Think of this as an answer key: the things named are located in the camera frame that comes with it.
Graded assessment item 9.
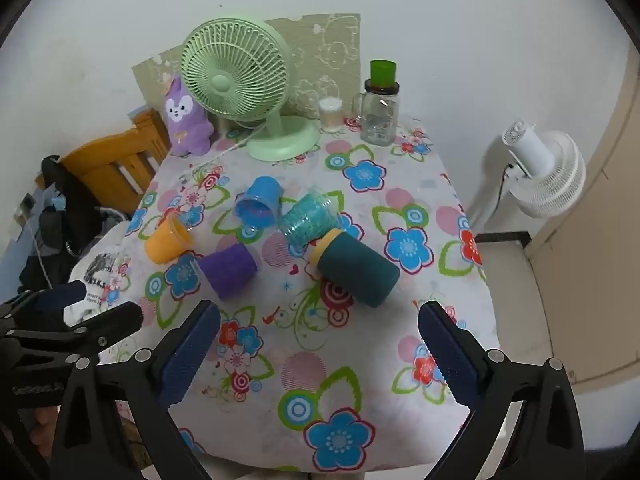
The black fan cable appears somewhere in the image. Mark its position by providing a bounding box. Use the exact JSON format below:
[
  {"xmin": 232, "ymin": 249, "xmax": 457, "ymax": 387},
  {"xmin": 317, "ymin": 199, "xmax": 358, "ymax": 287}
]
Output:
[{"xmin": 496, "ymin": 161, "xmax": 517, "ymax": 211}]

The floral tablecloth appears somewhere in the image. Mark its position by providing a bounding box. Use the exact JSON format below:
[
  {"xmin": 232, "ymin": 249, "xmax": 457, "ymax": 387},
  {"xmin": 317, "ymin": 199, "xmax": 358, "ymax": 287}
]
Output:
[{"xmin": 97, "ymin": 115, "xmax": 501, "ymax": 476}]

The wooden chair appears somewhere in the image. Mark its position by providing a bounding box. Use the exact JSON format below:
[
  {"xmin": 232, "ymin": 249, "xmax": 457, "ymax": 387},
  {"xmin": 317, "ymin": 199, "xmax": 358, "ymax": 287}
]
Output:
[{"xmin": 35, "ymin": 107, "xmax": 171, "ymax": 201}]

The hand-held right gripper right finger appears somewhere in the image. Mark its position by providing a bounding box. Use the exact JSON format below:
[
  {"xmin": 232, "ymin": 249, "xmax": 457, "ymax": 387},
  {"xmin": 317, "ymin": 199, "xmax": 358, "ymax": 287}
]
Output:
[{"xmin": 417, "ymin": 300, "xmax": 588, "ymax": 480}]

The white fan cable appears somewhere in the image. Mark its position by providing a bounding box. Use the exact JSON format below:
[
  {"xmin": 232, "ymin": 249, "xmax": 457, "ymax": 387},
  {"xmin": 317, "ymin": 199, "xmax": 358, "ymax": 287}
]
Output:
[{"xmin": 180, "ymin": 125, "xmax": 266, "ymax": 181}]

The white printed cloth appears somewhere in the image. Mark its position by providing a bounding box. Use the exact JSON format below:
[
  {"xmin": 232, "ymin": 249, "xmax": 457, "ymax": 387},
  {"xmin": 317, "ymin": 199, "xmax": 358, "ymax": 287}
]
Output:
[{"xmin": 70, "ymin": 244, "xmax": 132, "ymax": 321}]

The white standing fan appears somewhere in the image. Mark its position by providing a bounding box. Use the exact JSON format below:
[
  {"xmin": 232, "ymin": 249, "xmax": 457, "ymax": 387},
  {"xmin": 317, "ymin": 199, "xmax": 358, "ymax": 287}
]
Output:
[{"xmin": 480, "ymin": 119, "xmax": 587, "ymax": 231}]

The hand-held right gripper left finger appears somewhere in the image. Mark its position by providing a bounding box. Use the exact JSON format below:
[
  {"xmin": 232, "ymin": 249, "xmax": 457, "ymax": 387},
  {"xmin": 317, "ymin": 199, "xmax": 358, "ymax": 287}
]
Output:
[{"xmin": 50, "ymin": 300, "xmax": 223, "ymax": 480}]

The purple plush toy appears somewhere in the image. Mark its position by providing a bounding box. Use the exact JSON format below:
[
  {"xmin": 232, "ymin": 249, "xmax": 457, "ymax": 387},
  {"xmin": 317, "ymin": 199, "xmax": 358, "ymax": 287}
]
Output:
[{"xmin": 161, "ymin": 75, "xmax": 216, "ymax": 157}]

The glass jar mug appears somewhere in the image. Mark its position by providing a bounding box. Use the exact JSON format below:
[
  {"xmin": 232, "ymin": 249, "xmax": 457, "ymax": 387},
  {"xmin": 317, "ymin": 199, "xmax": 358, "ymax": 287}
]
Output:
[{"xmin": 352, "ymin": 80, "xmax": 402, "ymax": 147}]

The green cup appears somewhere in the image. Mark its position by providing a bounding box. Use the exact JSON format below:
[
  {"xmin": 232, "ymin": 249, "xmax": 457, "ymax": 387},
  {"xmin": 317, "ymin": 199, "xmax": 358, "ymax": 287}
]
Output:
[{"xmin": 370, "ymin": 60, "xmax": 397, "ymax": 86}]

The clear cotton swab container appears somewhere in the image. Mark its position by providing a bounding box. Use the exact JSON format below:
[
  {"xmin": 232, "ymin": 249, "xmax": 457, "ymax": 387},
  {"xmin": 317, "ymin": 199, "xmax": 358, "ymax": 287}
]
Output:
[{"xmin": 319, "ymin": 97, "xmax": 344, "ymax": 133}]

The blue cup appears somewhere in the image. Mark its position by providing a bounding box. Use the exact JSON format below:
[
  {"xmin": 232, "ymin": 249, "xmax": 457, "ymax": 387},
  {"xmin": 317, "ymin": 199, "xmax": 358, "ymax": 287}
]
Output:
[{"xmin": 235, "ymin": 176, "xmax": 283, "ymax": 227}]

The purple cup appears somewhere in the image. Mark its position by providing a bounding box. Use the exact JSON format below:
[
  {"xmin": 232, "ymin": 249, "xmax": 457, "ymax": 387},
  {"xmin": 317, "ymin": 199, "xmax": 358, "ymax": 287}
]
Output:
[{"xmin": 199, "ymin": 244, "xmax": 258, "ymax": 301}]

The orange cup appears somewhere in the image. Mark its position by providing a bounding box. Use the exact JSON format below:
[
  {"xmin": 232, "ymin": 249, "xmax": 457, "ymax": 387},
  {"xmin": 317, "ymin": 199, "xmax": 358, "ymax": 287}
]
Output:
[{"xmin": 145, "ymin": 216, "xmax": 192, "ymax": 266}]

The teal glitter cup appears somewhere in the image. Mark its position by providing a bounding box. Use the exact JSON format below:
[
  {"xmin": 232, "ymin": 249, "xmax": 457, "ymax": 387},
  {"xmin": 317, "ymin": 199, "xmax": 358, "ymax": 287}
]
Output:
[{"xmin": 277, "ymin": 191, "xmax": 337, "ymax": 248}]

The black clothing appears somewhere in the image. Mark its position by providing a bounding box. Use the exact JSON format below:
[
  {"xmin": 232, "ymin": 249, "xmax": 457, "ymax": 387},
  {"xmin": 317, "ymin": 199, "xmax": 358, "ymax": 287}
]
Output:
[{"xmin": 17, "ymin": 156, "xmax": 108, "ymax": 291}]

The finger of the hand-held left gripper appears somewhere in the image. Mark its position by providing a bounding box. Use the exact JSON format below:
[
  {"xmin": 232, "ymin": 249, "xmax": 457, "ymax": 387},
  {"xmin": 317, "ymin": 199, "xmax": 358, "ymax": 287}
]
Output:
[
  {"xmin": 9, "ymin": 301, "xmax": 145, "ymax": 362},
  {"xmin": 0, "ymin": 280, "xmax": 88, "ymax": 333}
]

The green desk fan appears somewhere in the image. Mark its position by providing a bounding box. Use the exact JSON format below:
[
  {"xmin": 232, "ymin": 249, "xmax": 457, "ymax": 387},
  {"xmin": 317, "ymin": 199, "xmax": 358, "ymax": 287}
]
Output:
[{"xmin": 181, "ymin": 17, "xmax": 321, "ymax": 162}]

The person's left hand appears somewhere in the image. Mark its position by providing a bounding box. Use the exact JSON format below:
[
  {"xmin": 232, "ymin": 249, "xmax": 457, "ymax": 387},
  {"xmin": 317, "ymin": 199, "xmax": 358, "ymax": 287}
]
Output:
[{"xmin": 27, "ymin": 405, "xmax": 60, "ymax": 461}]

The beige printed board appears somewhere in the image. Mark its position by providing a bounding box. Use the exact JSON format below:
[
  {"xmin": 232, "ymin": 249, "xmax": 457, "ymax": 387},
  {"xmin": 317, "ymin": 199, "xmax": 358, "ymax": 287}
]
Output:
[{"xmin": 132, "ymin": 12, "xmax": 362, "ymax": 121}]

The dark teal cup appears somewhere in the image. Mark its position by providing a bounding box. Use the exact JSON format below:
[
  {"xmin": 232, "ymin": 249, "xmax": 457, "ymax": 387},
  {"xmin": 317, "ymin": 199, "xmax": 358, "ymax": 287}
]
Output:
[{"xmin": 308, "ymin": 228, "xmax": 401, "ymax": 308}]

